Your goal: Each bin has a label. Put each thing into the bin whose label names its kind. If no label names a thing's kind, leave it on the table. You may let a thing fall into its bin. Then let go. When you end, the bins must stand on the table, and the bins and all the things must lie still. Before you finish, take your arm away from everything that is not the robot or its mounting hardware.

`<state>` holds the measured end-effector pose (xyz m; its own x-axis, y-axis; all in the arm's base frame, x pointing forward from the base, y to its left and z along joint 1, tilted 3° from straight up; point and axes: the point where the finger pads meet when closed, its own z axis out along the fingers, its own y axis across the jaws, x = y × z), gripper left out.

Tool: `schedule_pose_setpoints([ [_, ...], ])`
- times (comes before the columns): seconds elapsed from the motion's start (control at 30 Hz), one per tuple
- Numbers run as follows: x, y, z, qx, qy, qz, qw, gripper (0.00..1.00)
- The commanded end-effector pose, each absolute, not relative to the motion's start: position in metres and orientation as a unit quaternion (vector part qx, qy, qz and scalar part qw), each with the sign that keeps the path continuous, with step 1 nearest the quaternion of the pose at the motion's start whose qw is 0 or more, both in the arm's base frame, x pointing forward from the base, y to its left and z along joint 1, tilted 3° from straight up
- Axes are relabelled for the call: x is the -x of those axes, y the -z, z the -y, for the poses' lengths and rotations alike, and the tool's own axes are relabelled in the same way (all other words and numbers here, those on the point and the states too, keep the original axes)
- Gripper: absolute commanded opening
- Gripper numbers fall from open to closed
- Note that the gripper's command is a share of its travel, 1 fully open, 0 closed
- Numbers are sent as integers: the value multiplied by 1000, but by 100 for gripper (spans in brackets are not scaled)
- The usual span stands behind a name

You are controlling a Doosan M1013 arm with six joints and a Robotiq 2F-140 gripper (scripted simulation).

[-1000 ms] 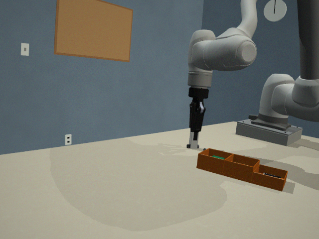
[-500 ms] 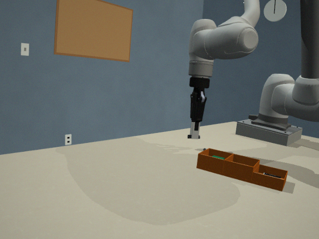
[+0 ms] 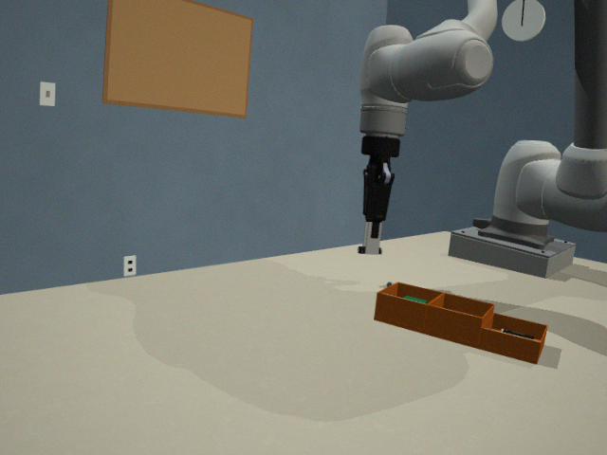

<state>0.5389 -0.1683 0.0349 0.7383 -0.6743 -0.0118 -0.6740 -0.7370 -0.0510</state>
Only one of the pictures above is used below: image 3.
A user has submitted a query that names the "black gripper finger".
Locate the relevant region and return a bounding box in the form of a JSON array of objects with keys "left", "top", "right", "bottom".
[
  {"left": 362, "top": 165, "right": 372, "bottom": 246},
  {"left": 365, "top": 163, "right": 395, "bottom": 255}
]

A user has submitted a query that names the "brown rack of bins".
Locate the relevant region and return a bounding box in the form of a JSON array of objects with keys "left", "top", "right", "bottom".
[{"left": 374, "top": 282, "right": 548, "bottom": 365}]

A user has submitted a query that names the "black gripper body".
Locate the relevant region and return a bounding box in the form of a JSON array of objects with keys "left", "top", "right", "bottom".
[{"left": 361, "top": 136, "right": 400, "bottom": 183}]

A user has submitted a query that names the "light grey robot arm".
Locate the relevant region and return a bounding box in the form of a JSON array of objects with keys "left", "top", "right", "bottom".
[{"left": 359, "top": 0, "right": 607, "bottom": 249}]

